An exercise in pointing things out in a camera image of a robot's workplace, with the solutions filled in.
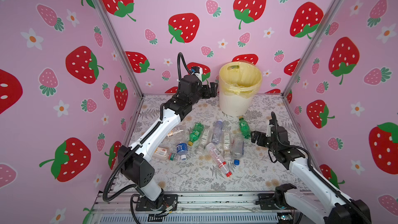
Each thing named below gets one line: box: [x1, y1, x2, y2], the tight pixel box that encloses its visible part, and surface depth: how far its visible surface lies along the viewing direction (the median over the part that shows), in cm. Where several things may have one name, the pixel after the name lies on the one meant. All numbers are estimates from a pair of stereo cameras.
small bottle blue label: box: [176, 143, 189, 161], surface depth 89 cm
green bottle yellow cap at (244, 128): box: [238, 116, 251, 140], surface depth 100 cm
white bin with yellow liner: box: [218, 61, 263, 117], surface depth 100 cm
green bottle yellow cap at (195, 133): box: [187, 122, 205, 147], surface depth 96 cm
